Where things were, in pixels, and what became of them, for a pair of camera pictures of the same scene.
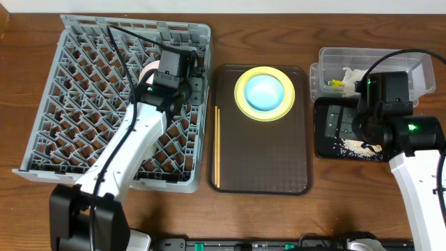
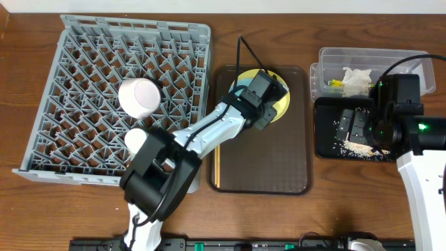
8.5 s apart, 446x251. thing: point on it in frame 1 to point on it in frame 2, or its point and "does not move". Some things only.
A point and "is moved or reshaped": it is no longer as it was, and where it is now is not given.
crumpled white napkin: (350, 77) does not move
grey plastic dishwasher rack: (90, 77) does not move
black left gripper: (196, 84) to (266, 116)
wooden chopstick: (218, 148) does not move
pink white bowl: (147, 68) is moved or reshaped
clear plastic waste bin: (339, 69) does not move
